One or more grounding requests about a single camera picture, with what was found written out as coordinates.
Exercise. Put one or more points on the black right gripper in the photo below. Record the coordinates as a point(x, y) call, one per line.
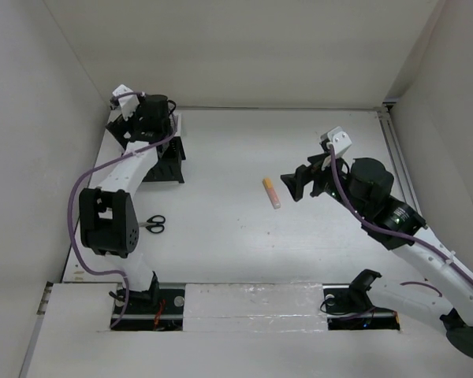
point(319, 167)

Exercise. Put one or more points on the black mesh organizer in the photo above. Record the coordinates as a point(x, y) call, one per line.
point(168, 167)

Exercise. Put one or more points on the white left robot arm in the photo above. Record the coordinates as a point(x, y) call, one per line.
point(108, 221)

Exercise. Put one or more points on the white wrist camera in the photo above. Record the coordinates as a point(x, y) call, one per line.
point(127, 100)
point(336, 139)

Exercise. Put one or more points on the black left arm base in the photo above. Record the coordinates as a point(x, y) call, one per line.
point(158, 309)

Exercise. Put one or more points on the white mesh organizer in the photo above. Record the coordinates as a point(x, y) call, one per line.
point(177, 123)

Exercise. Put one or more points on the orange highlighter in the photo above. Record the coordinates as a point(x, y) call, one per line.
point(271, 193)

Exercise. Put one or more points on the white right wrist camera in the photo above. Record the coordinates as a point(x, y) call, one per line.
point(336, 139)

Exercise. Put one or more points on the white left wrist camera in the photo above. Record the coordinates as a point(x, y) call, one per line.
point(127, 100)

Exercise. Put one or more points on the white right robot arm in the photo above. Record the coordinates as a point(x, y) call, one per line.
point(364, 188)

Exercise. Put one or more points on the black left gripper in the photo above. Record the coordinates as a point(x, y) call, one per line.
point(119, 127)

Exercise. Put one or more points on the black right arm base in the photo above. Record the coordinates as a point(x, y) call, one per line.
point(348, 308)

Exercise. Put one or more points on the black scissors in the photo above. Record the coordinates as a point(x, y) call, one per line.
point(154, 224)

